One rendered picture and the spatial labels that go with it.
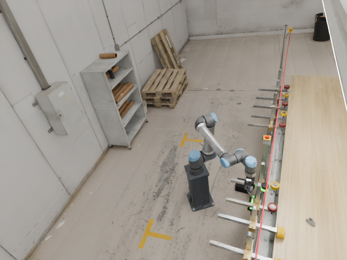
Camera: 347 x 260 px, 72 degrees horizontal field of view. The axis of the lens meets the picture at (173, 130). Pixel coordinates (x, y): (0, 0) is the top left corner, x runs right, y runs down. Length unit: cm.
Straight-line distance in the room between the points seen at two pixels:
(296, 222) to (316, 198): 33
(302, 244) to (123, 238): 210
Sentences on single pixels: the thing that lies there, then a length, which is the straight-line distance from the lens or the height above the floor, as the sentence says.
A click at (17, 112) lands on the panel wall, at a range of 329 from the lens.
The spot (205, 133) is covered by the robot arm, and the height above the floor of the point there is 140.
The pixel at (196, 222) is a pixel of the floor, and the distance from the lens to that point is 328.
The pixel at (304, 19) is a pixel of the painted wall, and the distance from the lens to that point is 959.
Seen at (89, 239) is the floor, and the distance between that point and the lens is 357.
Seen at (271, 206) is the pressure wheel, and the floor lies 90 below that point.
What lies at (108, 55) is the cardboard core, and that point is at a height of 160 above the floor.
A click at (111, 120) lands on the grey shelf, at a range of 425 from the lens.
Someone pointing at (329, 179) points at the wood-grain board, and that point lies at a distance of 268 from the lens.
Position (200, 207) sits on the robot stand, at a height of 2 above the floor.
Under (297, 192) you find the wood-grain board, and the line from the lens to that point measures 249.
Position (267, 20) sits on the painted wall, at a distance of 948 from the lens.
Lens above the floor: 279
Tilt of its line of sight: 36 degrees down
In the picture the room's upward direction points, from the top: 11 degrees counter-clockwise
